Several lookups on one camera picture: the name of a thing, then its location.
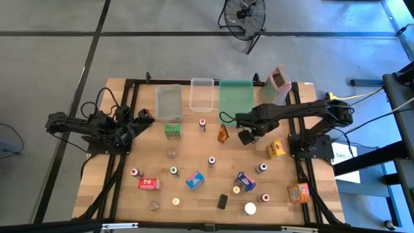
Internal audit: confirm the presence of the green Apple Jacks box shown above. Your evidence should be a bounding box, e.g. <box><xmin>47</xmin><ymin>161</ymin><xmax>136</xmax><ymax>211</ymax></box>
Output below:
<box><xmin>164</xmin><ymin>124</ymin><xmax>182</xmax><ymax>140</ymax></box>

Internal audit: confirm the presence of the black floor fan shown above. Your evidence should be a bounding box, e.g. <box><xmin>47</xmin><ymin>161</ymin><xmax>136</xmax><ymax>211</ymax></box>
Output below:
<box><xmin>217</xmin><ymin>0</ymin><xmax>267</xmax><ymax>55</ymax></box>

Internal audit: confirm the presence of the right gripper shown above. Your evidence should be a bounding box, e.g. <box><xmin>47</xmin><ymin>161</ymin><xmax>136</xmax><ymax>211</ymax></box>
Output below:
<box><xmin>235</xmin><ymin>109</ymin><xmax>279</xmax><ymax>146</ymax></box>

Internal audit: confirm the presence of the yellow Corn Pops box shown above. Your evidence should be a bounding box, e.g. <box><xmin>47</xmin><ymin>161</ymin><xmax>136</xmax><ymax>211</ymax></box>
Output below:
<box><xmin>266</xmin><ymin>139</ymin><xmax>287</xmax><ymax>160</ymax></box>

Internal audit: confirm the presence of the black table frame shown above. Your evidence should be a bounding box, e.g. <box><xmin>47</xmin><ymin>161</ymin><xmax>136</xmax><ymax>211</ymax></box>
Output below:
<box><xmin>73</xmin><ymin>71</ymin><xmax>345</xmax><ymax>227</ymax></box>

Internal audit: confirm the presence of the pink handled box grater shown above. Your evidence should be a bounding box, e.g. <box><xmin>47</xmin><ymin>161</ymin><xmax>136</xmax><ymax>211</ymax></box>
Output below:
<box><xmin>258</xmin><ymin>64</ymin><xmax>292</xmax><ymax>106</ymax></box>

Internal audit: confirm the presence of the blue Rice Krispies box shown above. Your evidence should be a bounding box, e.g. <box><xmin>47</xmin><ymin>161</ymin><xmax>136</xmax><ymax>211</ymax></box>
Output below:
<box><xmin>185</xmin><ymin>171</ymin><xmax>205</xmax><ymax>191</ymax></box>

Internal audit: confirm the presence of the black side desk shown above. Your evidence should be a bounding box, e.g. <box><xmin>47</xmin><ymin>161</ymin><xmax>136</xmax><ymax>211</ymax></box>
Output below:
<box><xmin>332</xmin><ymin>60</ymin><xmax>414</xmax><ymax>227</ymax></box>

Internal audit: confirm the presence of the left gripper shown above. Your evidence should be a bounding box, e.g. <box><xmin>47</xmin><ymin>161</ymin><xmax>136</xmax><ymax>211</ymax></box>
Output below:
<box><xmin>113</xmin><ymin>104</ymin><xmax>155</xmax><ymax>146</ymax></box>

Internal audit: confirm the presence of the red Froot Loops box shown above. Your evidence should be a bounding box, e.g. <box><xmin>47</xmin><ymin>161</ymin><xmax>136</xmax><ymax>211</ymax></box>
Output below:
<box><xmin>138</xmin><ymin>177</ymin><xmax>162</xmax><ymax>192</ymax></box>

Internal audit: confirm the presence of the black front rail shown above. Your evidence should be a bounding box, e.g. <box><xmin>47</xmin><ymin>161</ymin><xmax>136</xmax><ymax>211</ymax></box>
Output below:
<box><xmin>0</xmin><ymin>218</ymin><xmax>414</xmax><ymax>233</ymax></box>

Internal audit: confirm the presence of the orange brown snack packet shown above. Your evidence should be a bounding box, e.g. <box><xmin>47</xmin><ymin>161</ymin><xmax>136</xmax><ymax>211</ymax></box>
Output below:
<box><xmin>217</xmin><ymin>124</ymin><xmax>230</xmax><ymax>144</ymax></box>

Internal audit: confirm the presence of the yellow extension cord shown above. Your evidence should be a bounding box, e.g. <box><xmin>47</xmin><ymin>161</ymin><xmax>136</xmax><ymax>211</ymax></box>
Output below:
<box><xmin>325</xmin><ymin>87</ymin><xmax>386</xmax><ymax>102</ymax></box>

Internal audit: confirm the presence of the white paper sheet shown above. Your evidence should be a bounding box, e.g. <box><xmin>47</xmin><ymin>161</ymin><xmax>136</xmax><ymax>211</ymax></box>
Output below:
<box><xmin>331</xmin><ymin>142</ymin><xmax>361</xmax><ymax>184</ymax></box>

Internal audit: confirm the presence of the blue Frosted Flakes box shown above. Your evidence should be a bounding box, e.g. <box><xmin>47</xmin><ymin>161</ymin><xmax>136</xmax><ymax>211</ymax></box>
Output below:
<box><xmin>234</xmin><ymin>171</ymin><xmax>257</xmax><ymax>193</ymax></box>

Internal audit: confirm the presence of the green plastic tray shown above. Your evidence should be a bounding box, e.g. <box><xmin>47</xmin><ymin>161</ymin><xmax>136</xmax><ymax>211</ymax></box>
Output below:
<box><xmin>219</xmin><ymin>80</ymin><xmax>255</xmax><ymax>126</ymax></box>

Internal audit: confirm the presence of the orange cereal box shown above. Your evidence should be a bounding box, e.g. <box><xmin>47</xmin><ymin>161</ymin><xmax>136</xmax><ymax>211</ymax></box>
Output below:
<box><xmin>287</xmin><ymin>183</ymin><xmax>312</xmax><ymax>205</ymax></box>

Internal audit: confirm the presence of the silver metal bracket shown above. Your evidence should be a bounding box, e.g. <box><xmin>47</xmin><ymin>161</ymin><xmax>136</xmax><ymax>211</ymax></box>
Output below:
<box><xmin>102</xmin><ymin>222</ymin><xmax>139</xmax><ymax>230</ymax></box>
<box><xmin>280</xmin><ymin>225</ymin><xmax>320</xmax><ymax>233</ymax></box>

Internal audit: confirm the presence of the clear plastic container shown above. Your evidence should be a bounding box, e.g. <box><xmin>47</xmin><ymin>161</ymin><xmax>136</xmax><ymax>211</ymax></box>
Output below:
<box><xmin>189</xmin><ymin>77</ymin><xmax>215</xmax><ymax>113</ymax></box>

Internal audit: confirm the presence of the grey translucent plastic bin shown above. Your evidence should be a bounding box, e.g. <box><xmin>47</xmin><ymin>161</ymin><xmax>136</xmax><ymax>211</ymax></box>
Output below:
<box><xmin>155</xmin><ymin>83</ymin><xmax>184</xmax><ymax>124</ymax></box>

